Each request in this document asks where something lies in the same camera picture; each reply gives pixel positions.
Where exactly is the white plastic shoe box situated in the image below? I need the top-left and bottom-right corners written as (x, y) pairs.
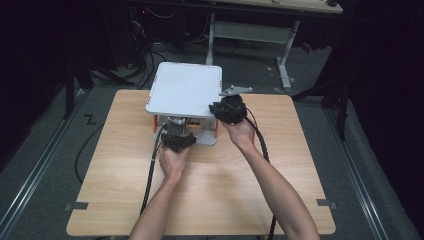
top-left (145, 61), bottom-right (224, 147)

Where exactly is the person's left hand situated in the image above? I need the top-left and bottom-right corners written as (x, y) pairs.
top-left (158, 145), bottom-right (191, 184)

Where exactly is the bundle of black cables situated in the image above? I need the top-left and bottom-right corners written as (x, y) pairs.
top-left (128, 8), bottom-right (169, 90)

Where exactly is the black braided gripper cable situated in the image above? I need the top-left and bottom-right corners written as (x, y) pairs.
top-left (244, 116), bottom-right (278, 240)
top-left (139, 123), bottom-right (168, 216)

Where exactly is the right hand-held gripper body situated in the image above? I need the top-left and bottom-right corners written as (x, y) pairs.
top-left (215, 85), bottom-right (254, 125)

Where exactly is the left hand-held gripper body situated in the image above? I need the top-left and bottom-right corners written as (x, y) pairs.
top-left (161, 116), bottom-right (197, 153)

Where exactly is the metal floor rail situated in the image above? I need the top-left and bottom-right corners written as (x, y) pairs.
top-left (323, 109), bottom-right (392, 240)
top-left (0, 88), bottom-right (88, 232)

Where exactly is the person's right hand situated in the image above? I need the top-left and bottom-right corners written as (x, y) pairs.
top-left (221, 116), bottom-right (258, 152)

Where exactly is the white frame desk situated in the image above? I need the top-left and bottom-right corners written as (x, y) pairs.
top-left (199, 0), bottom-right (344, 92)

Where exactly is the thin black floor cable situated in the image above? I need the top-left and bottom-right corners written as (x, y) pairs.
top-left (74, 122), bottom-right (105, 185)

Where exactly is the black metal stand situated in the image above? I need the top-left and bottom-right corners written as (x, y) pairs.
top-left (62, 54), bottom-right (136, 120)
top-left (292, 74), bottom-right (353, 142)

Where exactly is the grey table bracket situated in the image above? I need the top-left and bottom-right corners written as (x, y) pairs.
top-left (64, 201), bottom-right (90, 212)
top-left (315, 198), bottom-right (338, 210)

